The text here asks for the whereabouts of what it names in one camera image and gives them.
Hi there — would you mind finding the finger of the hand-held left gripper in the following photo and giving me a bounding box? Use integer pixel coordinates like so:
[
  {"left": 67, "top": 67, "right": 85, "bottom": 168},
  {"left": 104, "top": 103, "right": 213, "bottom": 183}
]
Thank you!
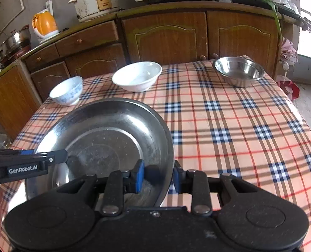
[
  {"left": 24, "top": 149, "right": 69, "bottom": 166},
  {"left": 0, "top": 149, "right": 35, "bottom": 157}
]

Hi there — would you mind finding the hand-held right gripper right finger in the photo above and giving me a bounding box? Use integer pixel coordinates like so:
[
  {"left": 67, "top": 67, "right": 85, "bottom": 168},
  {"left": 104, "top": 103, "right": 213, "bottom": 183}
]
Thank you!
[{"left": 173, "top": 160, "right": 268, "bottom": 215}]

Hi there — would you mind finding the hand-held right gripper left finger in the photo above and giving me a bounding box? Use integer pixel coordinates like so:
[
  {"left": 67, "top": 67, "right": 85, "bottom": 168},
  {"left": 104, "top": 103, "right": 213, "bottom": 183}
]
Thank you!
[{"left": 57, "top": 160, "right": 145, "bottom": 215}]

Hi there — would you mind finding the large steel basin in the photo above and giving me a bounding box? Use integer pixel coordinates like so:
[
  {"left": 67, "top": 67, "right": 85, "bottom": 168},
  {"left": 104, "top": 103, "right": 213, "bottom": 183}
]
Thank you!
[{"left": 25, "top": 98, "right": 175, "bottom": 208}]

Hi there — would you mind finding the blue patterned white bowl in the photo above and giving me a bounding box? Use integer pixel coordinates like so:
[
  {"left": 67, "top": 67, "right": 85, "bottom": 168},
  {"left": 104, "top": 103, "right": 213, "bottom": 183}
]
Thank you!
[{"left": 49, "top": 76, "right": 83, "bottom": 106}]

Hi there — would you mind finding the plain white bowl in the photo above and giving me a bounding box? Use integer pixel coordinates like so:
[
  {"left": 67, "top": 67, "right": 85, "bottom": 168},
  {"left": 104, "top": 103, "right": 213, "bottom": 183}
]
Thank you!
[{"left": 112, "top": 61, "right": 163, "bottom": 93}]

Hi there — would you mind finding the steel bowl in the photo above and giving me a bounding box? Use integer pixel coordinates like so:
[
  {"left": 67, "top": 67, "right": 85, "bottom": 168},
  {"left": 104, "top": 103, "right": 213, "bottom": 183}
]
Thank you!
[{"left": 212, "top": 57, "right": 265, "bottom": 88}]

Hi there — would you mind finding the cooking oil bottle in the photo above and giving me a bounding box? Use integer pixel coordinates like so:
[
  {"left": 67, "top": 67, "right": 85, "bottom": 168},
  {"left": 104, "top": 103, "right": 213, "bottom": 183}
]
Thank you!
[{"left": 0, "top": 130, "right": 13, "bottom": 151}]

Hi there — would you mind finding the wooden single-door cabinet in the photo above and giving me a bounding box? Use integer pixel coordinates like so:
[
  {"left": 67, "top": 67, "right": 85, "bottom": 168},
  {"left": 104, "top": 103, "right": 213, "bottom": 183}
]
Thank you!
[{"left": 0, "top": 60, "right": 40, "bottom": 141}]

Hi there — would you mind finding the plaid tablecloth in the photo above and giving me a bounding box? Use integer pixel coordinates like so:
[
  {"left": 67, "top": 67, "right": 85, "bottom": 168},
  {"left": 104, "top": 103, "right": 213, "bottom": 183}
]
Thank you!
[{"left": 0, "top": 55, "right": 311, "bottom": 252}]

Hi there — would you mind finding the red induction cooker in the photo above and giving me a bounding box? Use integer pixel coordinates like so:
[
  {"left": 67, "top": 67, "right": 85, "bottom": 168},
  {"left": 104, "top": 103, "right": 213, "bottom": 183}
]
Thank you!
[{"left": 0, "top": 46, "right": 33, "bottom": 65}]

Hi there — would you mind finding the steel cooking pot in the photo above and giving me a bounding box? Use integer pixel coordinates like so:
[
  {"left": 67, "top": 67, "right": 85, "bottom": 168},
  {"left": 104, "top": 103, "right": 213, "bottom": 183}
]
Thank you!
[{"left": 0, "top": 25, "right": 31, "bottom": 54}]

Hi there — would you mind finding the wooden cabinet with drawers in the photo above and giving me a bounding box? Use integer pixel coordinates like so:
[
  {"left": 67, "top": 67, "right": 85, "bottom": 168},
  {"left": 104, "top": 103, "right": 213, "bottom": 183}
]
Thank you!
[{"left": 22, "top": 13, "right": 127, "bottom": 101}]

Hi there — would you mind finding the orange electric kettle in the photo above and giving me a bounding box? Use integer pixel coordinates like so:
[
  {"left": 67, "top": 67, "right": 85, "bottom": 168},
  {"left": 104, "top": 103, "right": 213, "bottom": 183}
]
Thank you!
[{"left": 32, "top": 9, "right": 59, "bottom": 45}]

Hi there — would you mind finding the red bag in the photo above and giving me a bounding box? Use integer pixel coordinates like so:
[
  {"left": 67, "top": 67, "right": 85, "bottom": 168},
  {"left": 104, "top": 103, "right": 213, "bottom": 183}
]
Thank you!
[{"left": 278, "top": 80, "right": 300, "bottom": 101}]

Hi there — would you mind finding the wooden double-door cabinet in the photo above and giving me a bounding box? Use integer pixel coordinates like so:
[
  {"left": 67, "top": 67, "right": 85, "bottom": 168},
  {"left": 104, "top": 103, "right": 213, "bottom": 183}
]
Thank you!
[{"left": 117, "top": 1, "right": 300, "bottom": 81}]

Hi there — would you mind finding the white rice cooker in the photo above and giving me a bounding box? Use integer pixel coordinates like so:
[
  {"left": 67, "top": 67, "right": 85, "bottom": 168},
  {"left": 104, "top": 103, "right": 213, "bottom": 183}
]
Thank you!
[{"left": 68, "top": 0, "right": 120, "bottom": 23}]

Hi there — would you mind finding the pink cloth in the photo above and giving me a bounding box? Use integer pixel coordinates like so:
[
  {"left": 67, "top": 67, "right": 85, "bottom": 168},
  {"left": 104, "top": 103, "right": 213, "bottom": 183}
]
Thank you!
[{"left": 280, "top": 37, "right": 299, "bottom": 68}]

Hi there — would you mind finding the green onion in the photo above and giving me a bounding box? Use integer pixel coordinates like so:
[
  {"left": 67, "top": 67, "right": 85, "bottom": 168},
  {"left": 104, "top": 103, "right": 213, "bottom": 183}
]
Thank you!
[{"left": 239, "top": 0, "right": 283, "bottom": 39}]

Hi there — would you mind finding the black flat appliance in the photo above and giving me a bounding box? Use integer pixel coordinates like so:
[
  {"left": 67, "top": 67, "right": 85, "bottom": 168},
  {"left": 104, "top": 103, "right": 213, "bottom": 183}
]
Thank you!
[{"left": 233, "top": 0, "right": 311, "bottom": 30}]

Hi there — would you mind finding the clear plastic bag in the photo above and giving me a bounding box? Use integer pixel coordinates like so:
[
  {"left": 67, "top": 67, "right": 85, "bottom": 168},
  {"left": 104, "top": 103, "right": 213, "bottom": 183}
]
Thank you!
[{"left": 273, "top": 0, "right": 300, "bottom": 14}]

